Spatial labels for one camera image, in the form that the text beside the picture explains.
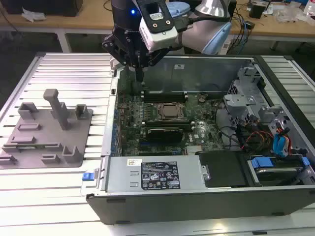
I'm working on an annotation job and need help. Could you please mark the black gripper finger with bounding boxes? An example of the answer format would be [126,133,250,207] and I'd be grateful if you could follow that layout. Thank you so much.
[101,35,140,82]
[139,47,171,82]

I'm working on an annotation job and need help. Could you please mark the wooden desk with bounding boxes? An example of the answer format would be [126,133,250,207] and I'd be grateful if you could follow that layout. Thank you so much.
[0,4,315,54]

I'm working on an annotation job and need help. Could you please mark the CPU socket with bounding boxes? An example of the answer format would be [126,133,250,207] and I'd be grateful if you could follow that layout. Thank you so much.
[156,102,186,121]

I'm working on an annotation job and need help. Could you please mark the silver CPU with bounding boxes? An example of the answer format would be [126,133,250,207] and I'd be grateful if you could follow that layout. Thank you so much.
[163,107,178,117]

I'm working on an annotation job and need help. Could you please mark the large black equipment box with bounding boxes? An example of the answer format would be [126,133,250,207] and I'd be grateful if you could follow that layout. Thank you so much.
[4,0,84,17]

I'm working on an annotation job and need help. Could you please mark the black NVIDIA graphics card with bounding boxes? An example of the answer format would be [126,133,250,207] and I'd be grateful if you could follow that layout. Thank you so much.
[146,127,185,144]

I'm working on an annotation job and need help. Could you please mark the green motherboard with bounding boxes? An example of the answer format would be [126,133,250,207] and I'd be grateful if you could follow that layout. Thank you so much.
[115,85,227,157]

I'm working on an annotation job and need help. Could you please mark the crumpled white paper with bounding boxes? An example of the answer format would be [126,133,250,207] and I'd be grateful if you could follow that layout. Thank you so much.
[21,7,47,23]

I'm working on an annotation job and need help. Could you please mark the black computer tower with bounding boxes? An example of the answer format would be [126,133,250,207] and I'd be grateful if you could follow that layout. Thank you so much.
[226,0,237,19]

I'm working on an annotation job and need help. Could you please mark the silver metal drive cage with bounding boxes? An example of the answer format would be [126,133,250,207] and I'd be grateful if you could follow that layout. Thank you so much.
[222,66,295,135]

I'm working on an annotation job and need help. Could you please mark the silver chipset heatsink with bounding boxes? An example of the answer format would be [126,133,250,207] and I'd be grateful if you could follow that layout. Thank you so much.
[187,145,205,156]

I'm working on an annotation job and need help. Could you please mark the gray parts rack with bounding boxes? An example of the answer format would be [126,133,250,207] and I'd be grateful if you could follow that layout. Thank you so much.
[0,88,94,170]

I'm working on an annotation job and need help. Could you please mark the small black box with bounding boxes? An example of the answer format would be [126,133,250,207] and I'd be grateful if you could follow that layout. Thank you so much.
[249,4,266,19]

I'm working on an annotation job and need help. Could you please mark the silver power supply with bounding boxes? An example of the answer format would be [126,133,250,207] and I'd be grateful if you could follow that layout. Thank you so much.
[104,156,206,194]

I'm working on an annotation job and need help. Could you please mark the black plastic drive cover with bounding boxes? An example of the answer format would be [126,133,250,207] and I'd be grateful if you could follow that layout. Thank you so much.
[195,151,247,189]

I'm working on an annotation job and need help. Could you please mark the clear plastic bags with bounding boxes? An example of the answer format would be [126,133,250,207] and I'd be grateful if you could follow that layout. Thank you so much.
[275,3,304,23]

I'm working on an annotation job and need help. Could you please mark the blue disk carrier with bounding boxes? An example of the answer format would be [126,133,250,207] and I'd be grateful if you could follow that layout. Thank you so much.
[248,156,310,187]

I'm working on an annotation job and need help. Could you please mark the black PC case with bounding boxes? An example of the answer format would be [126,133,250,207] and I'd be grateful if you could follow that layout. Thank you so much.
[81,53,315,226]

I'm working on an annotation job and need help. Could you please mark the red white carton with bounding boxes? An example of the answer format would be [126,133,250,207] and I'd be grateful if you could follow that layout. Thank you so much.
[303,0,315,26]

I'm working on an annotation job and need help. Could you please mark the dark hard disk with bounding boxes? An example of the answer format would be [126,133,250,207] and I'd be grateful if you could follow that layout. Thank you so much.
[255,167,300,187]

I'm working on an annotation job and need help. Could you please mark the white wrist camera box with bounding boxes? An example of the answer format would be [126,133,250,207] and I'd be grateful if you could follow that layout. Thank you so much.
[136,0,178,53]

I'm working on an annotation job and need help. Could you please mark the black camera cable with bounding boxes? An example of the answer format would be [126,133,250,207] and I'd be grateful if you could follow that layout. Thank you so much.
[175,14,232,32]

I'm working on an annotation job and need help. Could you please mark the orange yellow power wires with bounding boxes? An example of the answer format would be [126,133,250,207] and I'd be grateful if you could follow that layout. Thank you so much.
[242,131,274,151]

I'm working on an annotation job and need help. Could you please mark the blue flat data wire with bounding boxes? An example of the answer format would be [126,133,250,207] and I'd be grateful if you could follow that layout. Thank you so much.
[272,132,288,158]

